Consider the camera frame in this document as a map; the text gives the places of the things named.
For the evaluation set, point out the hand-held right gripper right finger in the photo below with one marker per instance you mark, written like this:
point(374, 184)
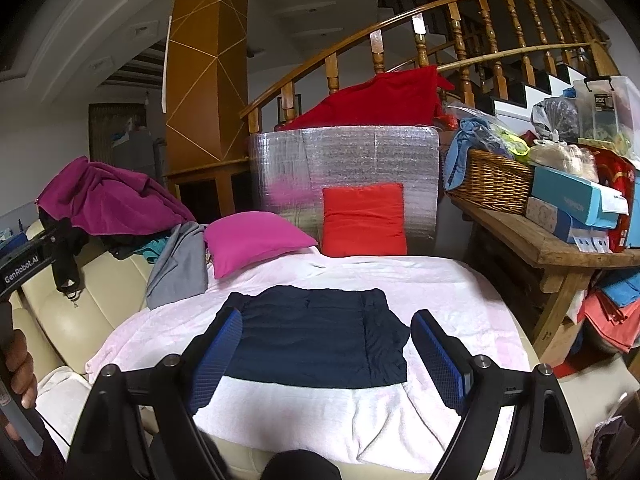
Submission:
point(440, 360)

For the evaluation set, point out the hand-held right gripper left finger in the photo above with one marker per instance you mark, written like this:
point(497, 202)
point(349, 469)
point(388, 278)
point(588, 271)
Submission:
point(220, 350)

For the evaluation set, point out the navy blue jacket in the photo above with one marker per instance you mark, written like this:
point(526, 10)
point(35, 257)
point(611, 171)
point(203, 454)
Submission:
point(310, 340)

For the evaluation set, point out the person's left hand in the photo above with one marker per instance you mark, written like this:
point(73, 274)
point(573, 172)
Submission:
point(22, 370)

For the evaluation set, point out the black garment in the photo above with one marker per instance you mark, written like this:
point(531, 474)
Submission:
point(67, 255)

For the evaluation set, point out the cream leather sofa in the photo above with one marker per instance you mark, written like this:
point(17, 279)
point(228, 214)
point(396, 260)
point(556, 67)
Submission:
point(75, 310)

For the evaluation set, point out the pale pink blanket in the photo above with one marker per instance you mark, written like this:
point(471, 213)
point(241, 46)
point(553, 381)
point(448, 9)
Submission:
point(450, 285)

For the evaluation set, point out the grey garment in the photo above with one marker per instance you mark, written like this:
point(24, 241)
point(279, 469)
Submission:
point(180, 270)

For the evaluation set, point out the magenta pillow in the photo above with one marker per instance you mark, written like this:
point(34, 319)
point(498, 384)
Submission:
point(255, 242)

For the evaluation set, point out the magenta throw blanket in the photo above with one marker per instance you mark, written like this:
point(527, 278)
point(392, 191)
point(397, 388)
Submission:
point(110, 195)

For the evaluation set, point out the teal cloth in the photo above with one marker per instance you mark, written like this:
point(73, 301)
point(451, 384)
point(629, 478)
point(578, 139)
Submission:
point(155, 250)

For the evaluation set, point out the rustic wooden bench table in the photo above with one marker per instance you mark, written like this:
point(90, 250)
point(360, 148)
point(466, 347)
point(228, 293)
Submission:
point(525, 240)

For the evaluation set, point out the small red pillow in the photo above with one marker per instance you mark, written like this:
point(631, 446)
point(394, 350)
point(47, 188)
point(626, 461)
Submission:
point(362, 220)

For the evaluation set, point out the grey patterned box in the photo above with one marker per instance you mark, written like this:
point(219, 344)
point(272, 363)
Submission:
point(545, 220)

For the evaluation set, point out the stack of folded cloths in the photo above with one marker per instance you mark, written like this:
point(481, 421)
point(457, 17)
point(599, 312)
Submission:
point(610, 315)

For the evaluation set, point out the wicker basket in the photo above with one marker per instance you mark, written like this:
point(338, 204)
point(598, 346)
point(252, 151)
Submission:
point(490, 182)

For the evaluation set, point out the white and blue small boxes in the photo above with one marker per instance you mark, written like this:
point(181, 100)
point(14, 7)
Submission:
point(590, 242)

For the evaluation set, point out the dark purple cloth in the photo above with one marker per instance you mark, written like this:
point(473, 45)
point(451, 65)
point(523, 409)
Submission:
point(615, 440)

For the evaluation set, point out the teal cardboard box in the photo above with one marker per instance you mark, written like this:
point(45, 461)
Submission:
point(570, 195)

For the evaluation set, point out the blue cloth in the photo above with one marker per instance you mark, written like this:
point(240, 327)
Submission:
point(462, 150)

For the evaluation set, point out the silver foil mat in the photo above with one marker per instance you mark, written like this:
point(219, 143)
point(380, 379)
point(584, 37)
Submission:
point(360, 155)

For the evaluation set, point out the yellow green plastic bag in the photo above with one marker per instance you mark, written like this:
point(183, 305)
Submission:
point(515, 142)

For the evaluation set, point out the clear bag of beige items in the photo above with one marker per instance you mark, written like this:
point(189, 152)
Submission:
point(560, 160)

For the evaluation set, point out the orange wooden column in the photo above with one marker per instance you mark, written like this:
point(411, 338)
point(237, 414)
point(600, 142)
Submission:
point(200, 85)

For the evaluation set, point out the red gift bag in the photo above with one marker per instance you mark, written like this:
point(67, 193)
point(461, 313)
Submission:
point(617, 170)

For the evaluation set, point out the black and white staircase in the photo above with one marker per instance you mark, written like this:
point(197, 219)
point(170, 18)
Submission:
point(510, 105)

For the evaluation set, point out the large red cushion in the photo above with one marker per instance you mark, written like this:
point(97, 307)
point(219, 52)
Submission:
point(385, 100)

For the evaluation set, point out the grey plastic bag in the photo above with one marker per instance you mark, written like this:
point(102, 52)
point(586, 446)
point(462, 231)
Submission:
point(555, 117)

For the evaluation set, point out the clear plastic storage box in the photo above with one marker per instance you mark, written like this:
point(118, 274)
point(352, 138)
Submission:
point(625, 110)

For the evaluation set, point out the wooden stair railing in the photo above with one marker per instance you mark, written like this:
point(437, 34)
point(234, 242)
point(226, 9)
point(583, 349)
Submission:
point(455, 35)

